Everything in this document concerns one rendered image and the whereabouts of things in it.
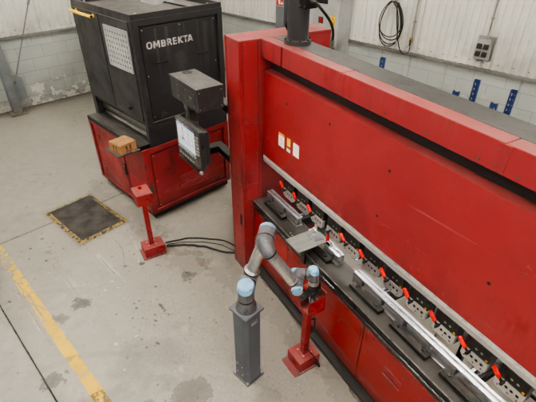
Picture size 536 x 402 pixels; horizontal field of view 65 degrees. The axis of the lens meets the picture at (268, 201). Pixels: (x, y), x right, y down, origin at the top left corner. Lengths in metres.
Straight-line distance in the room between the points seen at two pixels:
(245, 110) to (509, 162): 2.11
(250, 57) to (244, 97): 0.31
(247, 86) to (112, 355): 2.48
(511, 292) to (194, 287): 2.95
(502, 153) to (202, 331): 2.87
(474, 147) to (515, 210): 0.31
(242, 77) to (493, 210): 2.06
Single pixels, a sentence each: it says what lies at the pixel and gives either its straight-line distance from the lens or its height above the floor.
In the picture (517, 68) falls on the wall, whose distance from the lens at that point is 6.78.
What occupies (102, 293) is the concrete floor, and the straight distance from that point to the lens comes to 4.50.
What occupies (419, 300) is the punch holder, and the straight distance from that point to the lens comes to 2.66.
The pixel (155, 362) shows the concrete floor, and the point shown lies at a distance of 3.83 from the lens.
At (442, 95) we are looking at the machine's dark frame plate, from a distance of 2.39.
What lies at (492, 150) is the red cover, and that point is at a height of 2.25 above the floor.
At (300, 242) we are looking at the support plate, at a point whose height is 1.00.
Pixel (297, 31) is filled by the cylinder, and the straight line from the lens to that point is 3.14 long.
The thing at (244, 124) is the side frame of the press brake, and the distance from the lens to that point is 3.50.
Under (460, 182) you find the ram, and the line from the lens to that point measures 2.16.
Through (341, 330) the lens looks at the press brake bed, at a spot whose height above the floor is 0.50.
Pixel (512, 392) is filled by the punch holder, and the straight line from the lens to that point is 2.55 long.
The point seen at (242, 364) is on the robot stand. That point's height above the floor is 0.24.
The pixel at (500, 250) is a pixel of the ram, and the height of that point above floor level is 1.82.
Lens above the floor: 3.05
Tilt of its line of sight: 34 degrees down
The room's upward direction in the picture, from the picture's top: straight up
